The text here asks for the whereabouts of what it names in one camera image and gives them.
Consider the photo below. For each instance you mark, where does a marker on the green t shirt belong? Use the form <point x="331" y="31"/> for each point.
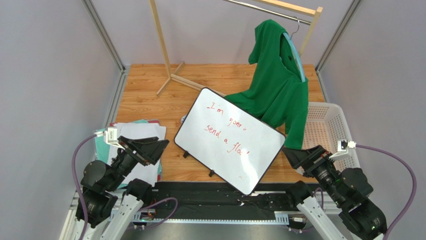
<point x="277" y="95"/>

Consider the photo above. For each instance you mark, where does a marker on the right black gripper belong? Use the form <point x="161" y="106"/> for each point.
<point x="314" y="160"/>

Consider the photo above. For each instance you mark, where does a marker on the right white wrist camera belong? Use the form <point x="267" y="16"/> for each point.
<point x="345" y="149"/>

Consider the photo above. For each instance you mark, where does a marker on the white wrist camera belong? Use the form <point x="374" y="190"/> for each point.
<point x="345" y="149"/>
<point x="108" y="135"/>

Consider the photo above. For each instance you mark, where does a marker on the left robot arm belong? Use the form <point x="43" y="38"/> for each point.
<point x="95" y="190"/>

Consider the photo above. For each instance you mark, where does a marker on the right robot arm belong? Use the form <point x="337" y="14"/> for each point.
<point x="349" y="189"/>

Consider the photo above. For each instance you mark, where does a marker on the stack of white papers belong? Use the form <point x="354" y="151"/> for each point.
<point x="150" y="174"/>

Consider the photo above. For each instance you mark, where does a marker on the whiteboard with red writing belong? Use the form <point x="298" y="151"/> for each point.
<point x="227" y="140"/>

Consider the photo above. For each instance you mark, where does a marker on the white plastic basket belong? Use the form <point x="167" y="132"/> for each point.
<point x="326" y="125"/>

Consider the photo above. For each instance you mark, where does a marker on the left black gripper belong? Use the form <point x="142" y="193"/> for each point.
<point x="145" y="151"/>

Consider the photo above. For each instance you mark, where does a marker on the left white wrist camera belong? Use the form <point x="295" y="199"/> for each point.
<point x="108" y="135"/>

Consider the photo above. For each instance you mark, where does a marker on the light blue clothes hanger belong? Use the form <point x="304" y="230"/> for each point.
<point x="295" y="54"/>

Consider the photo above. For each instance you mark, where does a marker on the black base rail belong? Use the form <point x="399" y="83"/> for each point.
<point x="219" y="201"/>

